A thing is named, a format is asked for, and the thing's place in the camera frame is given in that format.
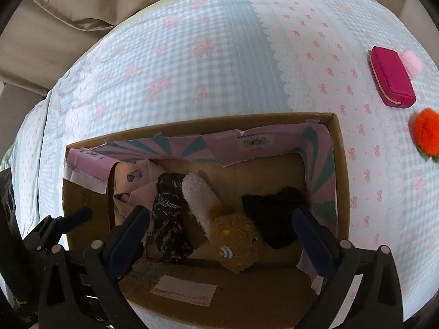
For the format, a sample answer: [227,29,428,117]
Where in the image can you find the pink pompom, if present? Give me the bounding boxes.
[399,50,423,80]

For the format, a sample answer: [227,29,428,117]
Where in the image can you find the white fuzzy soft toy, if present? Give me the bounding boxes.
[181,173,224,240]

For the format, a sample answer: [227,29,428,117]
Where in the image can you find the black patterned pouch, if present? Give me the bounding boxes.
[152,173,193,265]

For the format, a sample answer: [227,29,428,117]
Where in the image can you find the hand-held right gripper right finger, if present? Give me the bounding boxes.
[291,207,404,329]

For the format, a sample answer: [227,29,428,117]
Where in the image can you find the pink printed fabric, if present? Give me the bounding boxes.
[112,159,162,247]

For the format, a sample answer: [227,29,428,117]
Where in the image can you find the magenta zip pouch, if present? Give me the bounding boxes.
[368,46,417,109]

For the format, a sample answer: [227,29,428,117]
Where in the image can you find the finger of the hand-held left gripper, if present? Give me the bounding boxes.
[21,207,94,253]

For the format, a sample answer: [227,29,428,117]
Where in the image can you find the orange plush toy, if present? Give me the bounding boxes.
[410,107,439,162]

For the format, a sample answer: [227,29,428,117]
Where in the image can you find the brown plush toy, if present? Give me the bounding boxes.
[209,211,264,275]

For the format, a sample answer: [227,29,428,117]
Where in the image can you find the beige duvet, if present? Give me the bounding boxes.
[0,0,220,97]

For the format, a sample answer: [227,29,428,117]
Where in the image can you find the cardboard box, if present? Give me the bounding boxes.
[62,112,350,315]

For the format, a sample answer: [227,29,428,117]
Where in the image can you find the black cloth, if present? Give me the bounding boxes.
[241,187,310,249]

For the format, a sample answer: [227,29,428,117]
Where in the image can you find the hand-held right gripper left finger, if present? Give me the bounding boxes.
[38,206,152,329]

